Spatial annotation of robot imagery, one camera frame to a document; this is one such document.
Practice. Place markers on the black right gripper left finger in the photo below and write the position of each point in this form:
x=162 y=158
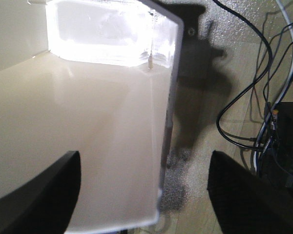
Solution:
x=45 y=204

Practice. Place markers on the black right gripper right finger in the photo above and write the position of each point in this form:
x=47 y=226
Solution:
x=244 y=204

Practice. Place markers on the white plastic trash bin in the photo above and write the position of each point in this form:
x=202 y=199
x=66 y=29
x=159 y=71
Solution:
x=97 y=77

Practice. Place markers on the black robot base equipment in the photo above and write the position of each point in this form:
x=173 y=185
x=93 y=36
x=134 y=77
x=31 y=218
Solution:
x=276 y=161

